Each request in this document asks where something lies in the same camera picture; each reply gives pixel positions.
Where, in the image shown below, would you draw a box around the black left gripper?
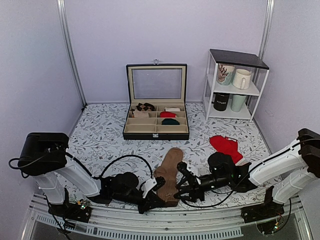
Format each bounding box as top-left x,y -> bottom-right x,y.
112,191 -> 165,216

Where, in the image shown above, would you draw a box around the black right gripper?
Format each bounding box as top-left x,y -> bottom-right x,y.
173,174 -> 231,204

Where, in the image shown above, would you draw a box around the tan ribbed sock pair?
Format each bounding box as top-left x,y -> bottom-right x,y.
153,147 -> 184,208

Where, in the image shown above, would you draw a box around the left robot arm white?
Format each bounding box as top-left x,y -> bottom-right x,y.
16,132 -> 166,217

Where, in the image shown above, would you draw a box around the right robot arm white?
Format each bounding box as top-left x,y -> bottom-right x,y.
174,128 -> 320,218

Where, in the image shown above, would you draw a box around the dark green rolled socks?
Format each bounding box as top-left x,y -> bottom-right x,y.
161,118 -> 180,126

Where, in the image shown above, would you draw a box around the red rolled socks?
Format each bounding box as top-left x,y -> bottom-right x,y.
159,111 -> 177,118

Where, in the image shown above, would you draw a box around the cream rolled socks left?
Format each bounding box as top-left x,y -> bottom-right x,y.
132,110 -> 149,119

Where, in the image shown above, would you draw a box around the argyle patterned rolled socks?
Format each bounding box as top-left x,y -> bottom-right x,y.
136,102 -> 155,112

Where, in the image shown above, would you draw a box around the red sock pair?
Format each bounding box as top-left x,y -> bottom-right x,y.
209,135 -> 249,166

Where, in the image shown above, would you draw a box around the floral patterned table mat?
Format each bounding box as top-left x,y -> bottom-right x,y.
68,103 -> 270,183

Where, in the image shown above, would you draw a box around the black mug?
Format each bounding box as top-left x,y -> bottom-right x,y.
213,92 -> 230,112

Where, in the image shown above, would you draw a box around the black compartment storage box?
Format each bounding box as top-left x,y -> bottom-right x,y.
122,63 -> 190,141

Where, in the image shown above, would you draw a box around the pale green tumbler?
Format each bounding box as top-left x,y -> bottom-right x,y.
231,94 -> 247,113

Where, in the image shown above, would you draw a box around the white shelf rack black top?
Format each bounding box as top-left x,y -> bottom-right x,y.
202,49 -> 270,122

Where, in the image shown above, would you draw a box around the coral pattern mug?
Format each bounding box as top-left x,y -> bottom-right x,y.
217,63 -> 235,86

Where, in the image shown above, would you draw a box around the cream white mug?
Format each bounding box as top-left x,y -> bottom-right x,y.
232,68 -> 252,90

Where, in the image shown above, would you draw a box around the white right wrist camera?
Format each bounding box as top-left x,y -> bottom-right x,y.
187,165 -> 199,177

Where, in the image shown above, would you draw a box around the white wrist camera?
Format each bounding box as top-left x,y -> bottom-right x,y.
187,165 -> 199,177
141,176 -> 166,198

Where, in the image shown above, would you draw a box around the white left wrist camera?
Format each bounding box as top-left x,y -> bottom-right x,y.
141,176 -> 166,198

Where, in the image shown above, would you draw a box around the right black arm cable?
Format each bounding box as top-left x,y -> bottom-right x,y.
179,139 -> 303,209

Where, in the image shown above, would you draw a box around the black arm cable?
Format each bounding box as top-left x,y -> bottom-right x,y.
8,149 -> 154,180
179,139 -> 303,209

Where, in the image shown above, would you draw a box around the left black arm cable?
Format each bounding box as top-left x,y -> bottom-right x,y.
8,149 -> 154,180

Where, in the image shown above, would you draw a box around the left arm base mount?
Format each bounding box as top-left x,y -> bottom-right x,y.
48,188 -> 92,223

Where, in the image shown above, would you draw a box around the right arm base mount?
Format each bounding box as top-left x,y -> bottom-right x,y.
241,186 -> 284,223

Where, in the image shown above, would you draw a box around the right aluminium corner post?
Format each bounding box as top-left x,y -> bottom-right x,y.
258,0 -> 275,60

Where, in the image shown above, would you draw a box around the aluminium corner post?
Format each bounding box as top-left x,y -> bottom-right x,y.
258,0 -> 275,60
56,0 -> 88,109

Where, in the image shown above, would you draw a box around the left aluminium corner post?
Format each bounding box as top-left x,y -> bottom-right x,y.
56,0 -> 88,109

